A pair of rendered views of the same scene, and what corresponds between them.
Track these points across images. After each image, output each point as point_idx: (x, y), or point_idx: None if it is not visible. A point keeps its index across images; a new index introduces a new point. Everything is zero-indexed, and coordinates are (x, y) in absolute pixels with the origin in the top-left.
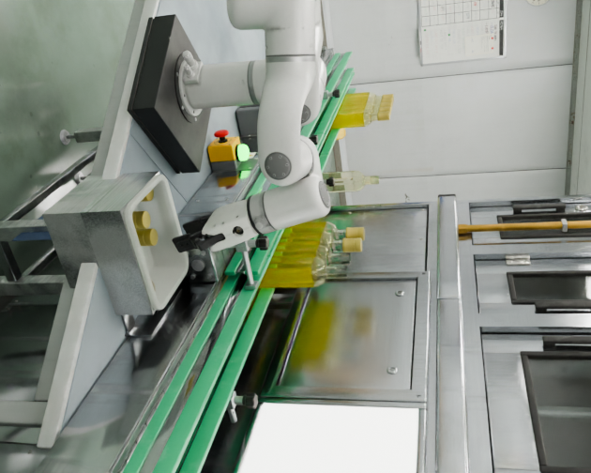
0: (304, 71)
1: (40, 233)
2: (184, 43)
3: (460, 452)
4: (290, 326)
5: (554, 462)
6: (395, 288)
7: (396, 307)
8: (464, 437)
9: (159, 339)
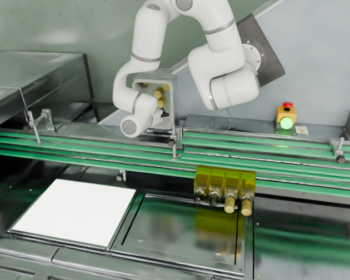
0: (131, 61)
1: None
2: (253, 35)
3: (72, 260)
4: (190, 197)
5: None
6: (224, 250)
7: (201, 248)
8: (80, 264)
9: (138, 135)
